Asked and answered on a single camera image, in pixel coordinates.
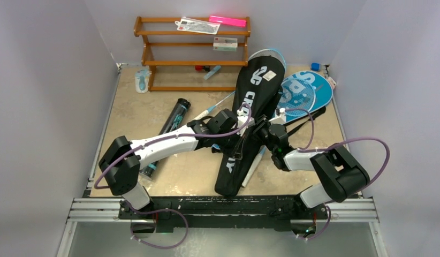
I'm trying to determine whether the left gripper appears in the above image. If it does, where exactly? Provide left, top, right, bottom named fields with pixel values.
left=215, top=127, right=245, bottom=160

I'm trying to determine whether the black shuttlecock tube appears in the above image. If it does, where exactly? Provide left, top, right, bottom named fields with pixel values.
left=140, top=98, right=191, bottom=180

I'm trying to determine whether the black Crossway racket bag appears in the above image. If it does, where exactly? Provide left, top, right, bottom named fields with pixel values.
left=214, top=56, right=285, bottom=197

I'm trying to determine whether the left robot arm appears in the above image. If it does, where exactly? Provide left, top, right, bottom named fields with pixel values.
left=94, top=109, right=252, bottom=219

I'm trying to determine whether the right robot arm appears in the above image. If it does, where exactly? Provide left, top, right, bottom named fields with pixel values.
left=252, top=117, right=370, bottom=218

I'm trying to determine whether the light blue badminton racket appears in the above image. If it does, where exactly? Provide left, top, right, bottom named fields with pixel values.
left=193, top=48, right=286, bottom=119

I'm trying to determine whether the blue racket on blue bag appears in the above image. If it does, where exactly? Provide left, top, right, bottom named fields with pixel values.
left=277, top=78, right=316, bottom=124

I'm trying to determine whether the light blue strip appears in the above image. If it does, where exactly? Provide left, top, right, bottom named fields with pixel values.
left=203, top=65, right=221, bottom=80

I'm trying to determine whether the red black small object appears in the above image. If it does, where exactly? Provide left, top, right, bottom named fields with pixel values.
left=195, top=65, right=211, bottom=72

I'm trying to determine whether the blue racket bag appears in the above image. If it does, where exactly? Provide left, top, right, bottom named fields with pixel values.
left=277, top=71, right=333, bottom=123

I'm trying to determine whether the wooden shelf rack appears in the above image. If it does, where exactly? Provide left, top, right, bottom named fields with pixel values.
left=133, top=17, right=252, bottom=92

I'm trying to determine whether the white green box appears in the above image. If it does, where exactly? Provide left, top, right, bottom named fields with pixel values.
left=213, top=37, right=238, bottom=52

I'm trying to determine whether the small pink white object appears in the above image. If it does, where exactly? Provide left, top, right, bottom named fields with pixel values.
left=327, top=77, right=336, bottom=90

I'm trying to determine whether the small blue cube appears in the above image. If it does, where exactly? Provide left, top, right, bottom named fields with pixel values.
left=310, top=63, right=321, bottom=72

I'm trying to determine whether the light blue packaged item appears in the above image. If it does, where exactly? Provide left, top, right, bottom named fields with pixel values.
left=135, top=69, right=150, bottom=94

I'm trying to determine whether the pink bar on shelf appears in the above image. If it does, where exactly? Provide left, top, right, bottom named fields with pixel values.
left=209, top=16, right=247, bottom=27

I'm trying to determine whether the white blister package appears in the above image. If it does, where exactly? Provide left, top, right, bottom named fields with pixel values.
left=174, top=17, right=221, bottom=35

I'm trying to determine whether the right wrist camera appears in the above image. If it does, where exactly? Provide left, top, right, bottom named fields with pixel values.
left=269, top=108, right=286, bottom=125

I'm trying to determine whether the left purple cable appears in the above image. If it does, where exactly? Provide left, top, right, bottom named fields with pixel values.
left=93, top=103, right=253, bottom=249

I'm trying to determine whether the white racket handle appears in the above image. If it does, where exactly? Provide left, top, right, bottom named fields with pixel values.
left=241, top=147, right=266, bottom=188

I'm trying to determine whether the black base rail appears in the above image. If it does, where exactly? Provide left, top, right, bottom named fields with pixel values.
left=67, top=191, right=379, bottom=235

